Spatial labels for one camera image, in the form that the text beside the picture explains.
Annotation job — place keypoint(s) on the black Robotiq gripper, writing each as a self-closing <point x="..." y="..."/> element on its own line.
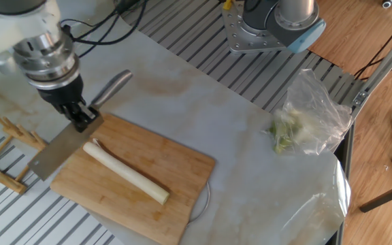
<point x="63" y="95"/>

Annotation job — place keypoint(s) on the steel cleaver knife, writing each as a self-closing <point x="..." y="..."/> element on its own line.
<point x="63" y="146"/>

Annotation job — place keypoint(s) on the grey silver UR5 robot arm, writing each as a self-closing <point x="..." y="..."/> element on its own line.
<point x="19" y="27"/>

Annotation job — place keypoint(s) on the white scallion stalk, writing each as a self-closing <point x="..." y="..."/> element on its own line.
<point x="124" y="170"/>

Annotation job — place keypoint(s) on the bamboo cutting board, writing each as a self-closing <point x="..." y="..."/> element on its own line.
<point x="131" y="190"/>

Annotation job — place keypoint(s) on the wooden peg rack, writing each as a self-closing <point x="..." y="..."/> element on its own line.
<point x="2" y="177"/>

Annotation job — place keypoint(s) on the silver robot mounting plate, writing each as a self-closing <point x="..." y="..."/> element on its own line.
<point x="247" y="41"/>

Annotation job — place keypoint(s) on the small yellow object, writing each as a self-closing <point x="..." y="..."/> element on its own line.
<point x="227" y="4"/>

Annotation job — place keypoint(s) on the plastic bag of scallion scraps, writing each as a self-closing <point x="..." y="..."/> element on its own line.
<point x="311" y="119"/>

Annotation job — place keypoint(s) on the dark wooden bar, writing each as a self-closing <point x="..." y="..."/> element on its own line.
<point x="386" y="195"/>

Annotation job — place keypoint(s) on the small white round object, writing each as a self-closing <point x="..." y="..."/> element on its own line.
<point x="387" y="3"/>

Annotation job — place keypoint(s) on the aluminium frame beam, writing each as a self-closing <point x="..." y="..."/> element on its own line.
<point x="383" y="64"/>

